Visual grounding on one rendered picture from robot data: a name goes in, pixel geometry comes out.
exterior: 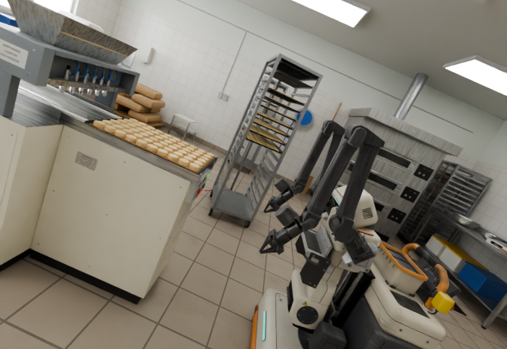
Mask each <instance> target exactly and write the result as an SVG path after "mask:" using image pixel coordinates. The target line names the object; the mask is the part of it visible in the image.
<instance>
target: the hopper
mask: <svg viewBox="0 0 507 349"><path fill-rule="evenodd" d="M7 1H8V4H9V6H10V9H11V11H12V13H13V15H14V18H15V20H16V22H17V25H18V27H19V29H20V31H21V32H24V33H26V34H28V35H31V36H32V37H34V38H37V39H39V40H41V41H44V42H46V43H48V44H50V45H53V46H55V47H59V48H62V49H65V50H68V51H72V52H75V53H78V54H83V55H85V56H88V57H93V58H96V59H98V60H103V61H106V62H109V63H114V64H116V65H118V64H119V63H120V62H121V61H123V60H124V59H126V58H127V57H129V56H130V55H131V54H132V53H133V52H135V51H136V50H138V49H137V48H135V47H133V46H130V45H129V44H126V43H124V42H122V41H119V40H118V39H116V38H113V37H111V36H109V35H106V34H104V33H102V32H100V31H97V30H95V29H93V28H91V27H89V26H86V25H85V24H83V23H80V22H78V21H76V20H74V19H71V18H69V17H67V16H65V15H62V14H60V13H58V12H56V11H53V10H51V9H50V8H46V7H45V6H43V5H40V4H38V3H36V2H34V1H32V0H7Z"/></svg>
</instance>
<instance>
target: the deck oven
mask: <svg viewBox="0 0 507 349"><path fill-rule="evenodd" d="M348 116H349V119H348V121H347V122H346V124H345V126H344V129H346V128H347V127H348V126H349V125H350V124H358V125H362V126H364V127H366V128H368V129H369V130H370V131H372V132H373V133H375V134H376V135H377V136H378V137H379V138H380V139H382V140H383V141H384V142H385V144H384V146H383V148H381V147H380V150H379V152H378V154H377V155H376V157H375V160H374V162H373V166H372V167H371V170H370V174H369V176H368V178H367V181H366V184H365V187H364V190H365V191H366V192H367V193H369V194H370V195H371V196H372V198H373V202H374V206H375V209H376V214H377V217H378V219H377V222H376V223H375V224H374V225H375V228H374V229H373V230H374V231H375V232H376V234H377V235H378V236H379V237H380V239H381V240H383V241H385V242H386V243H387V241H388V240H389V238H392V239H393V238H394V236H395V235H396V234H397V232H398V230H399V228H400V227H401V226H402V224H403V223H404V220H405V219H406V218H407V216H408V214H409V213H410V211H411V210H412V209H413V206H414V205H415V203H416V202H417V201H418V199H419V197H420V195H421V194H422V192H423V191H424V189H425V188H426V186H427V185H428V183H429V181H430V180H431V178H432V177H433V175H434V174H435V172H436V170H437V169H438V167H439V166H440V164H441V162H442V161H443V160H444V158H445V156H446V155H452V156H455V157H458V156H459V154H460V153H461V151H462V150H463V148H462V147H460V146H458V145H455V144H453V143H451V142H449V141H447V140H445V139H442V138H440V137H438V136H436V135H434V134H431V133H429V132H427V131H425V130H422V129H420V128H418V127H415V126H413V125H412V124H408V123H407V122H405V121H402V120H400V119H398V118H396V117H394V116H391V115H389V114H387V113H385V112H382V111H380V110H379V109H375V108H374V107H371V108H359V109H351V111H350V113H349V115H348ZM358 152H359V148H358V149H357V151H356V152H355V153H354V154H353V156H352V158H351V160H350V162H349V163H348V165H347V167H346V169H345V171H344V172H343V174H342V176H341V178H340V180H339V181H338V183H337V185H336V188H335V189H337V188H339V187H342V186H345V185H347V184H348V181H349V178H350V176H351V173H352V169H353V167H354V165H355V161H356V158H357V156H358Z"/></svg>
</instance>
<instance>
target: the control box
mask: <svg viewBox="0 0 507 349"><path fill-rule="evenodd" d="M204 171H205V172H204V174H203V175H202V176H201V179H200V181H199V183H196V182H193V183H192V187H191V189H190V191H189V194H188V196H187V199H186V203H188V204H191V203H192V202H193V201H194V199H196V198H197V196H198V190H199V189H201V191H200V193H201V192H202V190H203V188H202V187H203V184H205V183H206V181H207V176H208V174H210V170H208V169H205V170H204ZM205 177H206V179H205ZM204 179H205V180H204ZM200 183H201V185H200ZM199 185H200V187H199Z"/></svg>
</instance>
